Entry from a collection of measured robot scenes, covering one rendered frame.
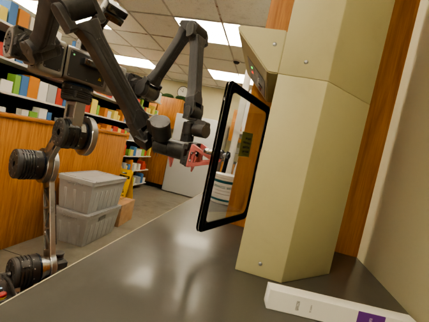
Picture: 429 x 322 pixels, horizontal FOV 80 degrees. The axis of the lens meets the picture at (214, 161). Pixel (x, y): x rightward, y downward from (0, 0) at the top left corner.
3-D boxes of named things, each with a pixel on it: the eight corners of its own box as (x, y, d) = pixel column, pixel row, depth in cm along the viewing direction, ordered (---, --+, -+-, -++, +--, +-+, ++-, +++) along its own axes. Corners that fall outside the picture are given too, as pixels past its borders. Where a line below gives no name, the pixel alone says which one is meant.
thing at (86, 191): (122, 204, 300) (128, 177, 298) (88, 216, 240) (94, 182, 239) (92, 196, 307) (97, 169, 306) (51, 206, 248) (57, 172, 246)
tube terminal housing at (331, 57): (316, 250, 88) (369, 26, 84) (345, 303, 56) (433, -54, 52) (244, 231, 93) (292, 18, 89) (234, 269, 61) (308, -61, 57)
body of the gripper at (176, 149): (198, 143, 84) (177, 137, 85) (190, 143, 74) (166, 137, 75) (193, 162, 85) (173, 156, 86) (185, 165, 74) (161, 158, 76)
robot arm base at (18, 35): (35, 64, 103) (40, 35, 103) (43, 64, 98) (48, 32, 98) (9, 55, 96) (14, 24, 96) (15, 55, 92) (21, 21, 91)
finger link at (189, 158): (219, 149, 78) (191, 142, 79) (216, 150, 71) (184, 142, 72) (214, 171, 78) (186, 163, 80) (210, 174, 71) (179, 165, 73)
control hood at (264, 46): (273, 103, 90) (279, 75, 90) (278, 73, 58) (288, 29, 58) (241, 98, 92) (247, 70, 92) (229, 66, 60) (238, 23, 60)
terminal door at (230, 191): (246, 218, 91) (270, 108, 89) (196, 233, 65) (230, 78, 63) (244, 217, 92) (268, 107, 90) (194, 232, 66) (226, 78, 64)
